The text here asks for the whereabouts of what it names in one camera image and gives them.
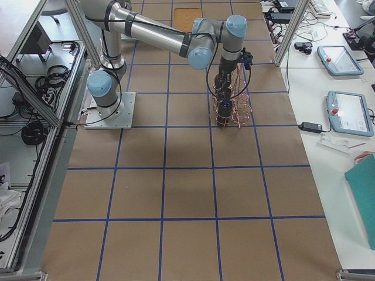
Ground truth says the near teach pendant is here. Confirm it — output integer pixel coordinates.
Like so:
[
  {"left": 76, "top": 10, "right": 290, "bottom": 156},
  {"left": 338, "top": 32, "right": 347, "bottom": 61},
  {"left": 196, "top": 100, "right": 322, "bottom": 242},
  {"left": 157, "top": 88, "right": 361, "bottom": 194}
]
[{"left": 326, "top": 91, "right": 374, "bottom": 137}]

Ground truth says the wooden tray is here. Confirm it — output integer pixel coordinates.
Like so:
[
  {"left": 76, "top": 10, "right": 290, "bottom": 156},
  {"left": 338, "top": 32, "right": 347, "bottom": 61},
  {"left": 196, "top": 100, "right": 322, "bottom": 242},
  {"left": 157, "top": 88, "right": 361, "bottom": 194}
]
[{"left": 173, "top": 8, "right": 203, "bottom": 32}]

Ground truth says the copper wire wine basket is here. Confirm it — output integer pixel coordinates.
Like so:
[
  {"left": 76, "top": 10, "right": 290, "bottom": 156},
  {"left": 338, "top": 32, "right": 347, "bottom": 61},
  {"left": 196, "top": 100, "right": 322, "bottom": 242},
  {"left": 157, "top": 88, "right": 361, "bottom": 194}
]
[{"left": 212, "top": 63, "right": 252, "bottom": 128}]

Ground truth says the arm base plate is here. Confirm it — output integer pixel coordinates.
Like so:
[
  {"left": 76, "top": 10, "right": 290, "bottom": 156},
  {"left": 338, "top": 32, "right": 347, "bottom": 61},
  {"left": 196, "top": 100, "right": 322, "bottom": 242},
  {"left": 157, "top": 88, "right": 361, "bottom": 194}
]
[{"left": 84, "top": 91, "right": 136, "bottom": 129}]

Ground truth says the dark wine bottle carried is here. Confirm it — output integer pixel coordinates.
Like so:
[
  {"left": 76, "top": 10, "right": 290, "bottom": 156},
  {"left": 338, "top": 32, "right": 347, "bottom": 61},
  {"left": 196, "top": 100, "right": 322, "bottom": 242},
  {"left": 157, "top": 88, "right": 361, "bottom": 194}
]
[{"left": 214, "top": 74, "right": 233, "bottom": 127}]

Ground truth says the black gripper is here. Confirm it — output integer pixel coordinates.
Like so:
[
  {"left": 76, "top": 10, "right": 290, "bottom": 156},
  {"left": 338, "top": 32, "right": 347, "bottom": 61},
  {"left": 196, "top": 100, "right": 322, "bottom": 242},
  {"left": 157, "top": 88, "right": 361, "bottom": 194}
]
[{"left": 215, "top": 57, "right": 240, "bottom": 88}]

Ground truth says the teach pendant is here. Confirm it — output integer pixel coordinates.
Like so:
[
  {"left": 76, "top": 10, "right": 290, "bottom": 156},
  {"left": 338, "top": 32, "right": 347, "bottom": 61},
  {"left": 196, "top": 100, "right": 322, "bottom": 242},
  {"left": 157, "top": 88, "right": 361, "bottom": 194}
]
[
  {"left": 326, "top": 91, "right": 374, "bottom": 137},
  {"left": 316, "top": 46, "right": 364, "bottom": 76}
]

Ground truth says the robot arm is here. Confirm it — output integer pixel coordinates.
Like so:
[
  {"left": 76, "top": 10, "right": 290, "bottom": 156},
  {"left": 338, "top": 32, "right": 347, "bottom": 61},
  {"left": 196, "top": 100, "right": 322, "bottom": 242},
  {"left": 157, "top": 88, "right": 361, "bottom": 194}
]
[{"left": 80, "top": 1, "right": 252, "bottom": 118}]

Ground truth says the far teach pendant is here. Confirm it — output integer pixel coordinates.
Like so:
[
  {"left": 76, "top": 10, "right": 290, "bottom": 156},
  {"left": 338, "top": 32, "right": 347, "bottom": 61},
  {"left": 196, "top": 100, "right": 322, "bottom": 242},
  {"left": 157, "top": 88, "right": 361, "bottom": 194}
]
[{"left": 316, "top": 46, "right": 364, "bottom": 76}]

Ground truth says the teal box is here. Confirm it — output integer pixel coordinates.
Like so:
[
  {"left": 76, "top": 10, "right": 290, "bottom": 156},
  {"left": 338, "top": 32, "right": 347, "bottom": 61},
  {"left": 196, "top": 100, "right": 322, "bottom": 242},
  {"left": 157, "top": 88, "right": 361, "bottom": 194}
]
[{"left": 345, "top": 155, "right": 374, "bottom": 250}]

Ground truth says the black power adapter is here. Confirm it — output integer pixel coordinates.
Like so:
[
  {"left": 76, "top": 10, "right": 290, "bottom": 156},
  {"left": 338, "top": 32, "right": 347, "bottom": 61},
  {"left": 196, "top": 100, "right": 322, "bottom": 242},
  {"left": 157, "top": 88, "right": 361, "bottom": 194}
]
[{"left": 298, "top": 122, "right": 323, "bottom": 133}]

